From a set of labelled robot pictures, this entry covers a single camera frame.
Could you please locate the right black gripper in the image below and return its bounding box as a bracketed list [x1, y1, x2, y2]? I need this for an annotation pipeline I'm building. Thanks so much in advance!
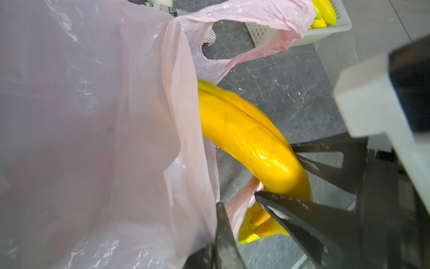
[255, 133, 430, 269]

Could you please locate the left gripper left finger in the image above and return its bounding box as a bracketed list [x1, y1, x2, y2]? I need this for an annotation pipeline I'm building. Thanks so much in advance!
[183, 244, 214, 269]

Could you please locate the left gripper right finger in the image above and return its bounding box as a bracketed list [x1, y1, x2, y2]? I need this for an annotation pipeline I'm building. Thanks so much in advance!
[215, 202, 246, 269]

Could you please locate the orange-yellow banana bunch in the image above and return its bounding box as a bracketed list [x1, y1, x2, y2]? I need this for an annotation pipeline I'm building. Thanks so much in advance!
[198, 80, 312, 244]

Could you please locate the pink plastic bag with print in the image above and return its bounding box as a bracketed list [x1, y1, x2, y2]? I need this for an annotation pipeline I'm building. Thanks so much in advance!
[1, 1, 315, 269]

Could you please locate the yellow-green banana bunch right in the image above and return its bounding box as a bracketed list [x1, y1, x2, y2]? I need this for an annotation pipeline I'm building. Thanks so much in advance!
[310, 0, 337, 29]

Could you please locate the white plastic basket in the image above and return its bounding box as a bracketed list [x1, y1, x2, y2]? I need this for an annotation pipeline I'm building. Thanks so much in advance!
[245, 0, 352, 48]

